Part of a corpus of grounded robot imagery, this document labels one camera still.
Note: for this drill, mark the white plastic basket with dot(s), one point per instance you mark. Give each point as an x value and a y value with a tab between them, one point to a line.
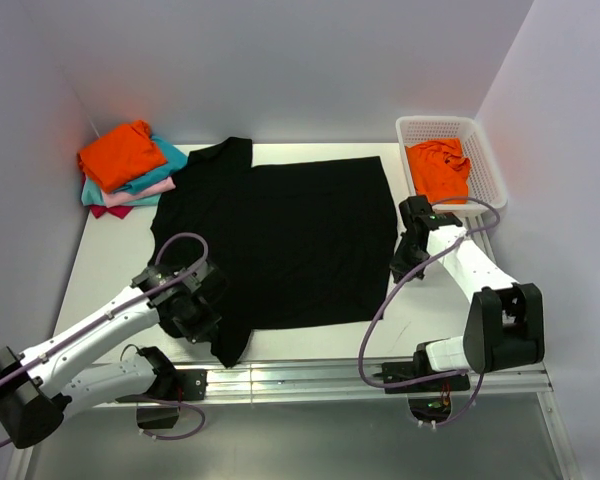
484	181

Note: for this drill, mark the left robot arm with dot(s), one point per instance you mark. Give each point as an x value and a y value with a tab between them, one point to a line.
46	384

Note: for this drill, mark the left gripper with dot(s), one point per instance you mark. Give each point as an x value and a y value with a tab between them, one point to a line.
200	320

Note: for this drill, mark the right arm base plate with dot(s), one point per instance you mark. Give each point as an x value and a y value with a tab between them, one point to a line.
396	372

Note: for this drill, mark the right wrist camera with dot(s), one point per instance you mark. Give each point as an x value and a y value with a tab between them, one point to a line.
418	216

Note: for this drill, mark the black t shirt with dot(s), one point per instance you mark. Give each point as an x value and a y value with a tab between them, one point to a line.
301	245

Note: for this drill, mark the aluminium mounting rail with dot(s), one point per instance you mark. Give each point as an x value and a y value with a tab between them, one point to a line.
327	380

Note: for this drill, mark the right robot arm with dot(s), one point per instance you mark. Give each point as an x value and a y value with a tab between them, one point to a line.
505	323

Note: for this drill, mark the teal folded t shirt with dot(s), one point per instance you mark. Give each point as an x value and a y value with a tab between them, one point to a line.
91	194

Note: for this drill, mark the orange crumpled t shirt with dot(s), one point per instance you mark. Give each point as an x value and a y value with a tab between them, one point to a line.
440	170

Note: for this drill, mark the pink folded t shirt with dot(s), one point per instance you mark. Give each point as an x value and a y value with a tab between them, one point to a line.
148	196

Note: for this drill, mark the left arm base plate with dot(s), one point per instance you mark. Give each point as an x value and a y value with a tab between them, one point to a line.
191	384

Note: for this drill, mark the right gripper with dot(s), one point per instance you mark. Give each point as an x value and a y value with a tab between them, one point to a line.
406	257

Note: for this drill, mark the magenta folded t shirt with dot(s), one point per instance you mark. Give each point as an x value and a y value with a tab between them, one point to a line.
119	212

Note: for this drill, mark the orange folded t shirt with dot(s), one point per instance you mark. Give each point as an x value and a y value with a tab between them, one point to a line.
120	156

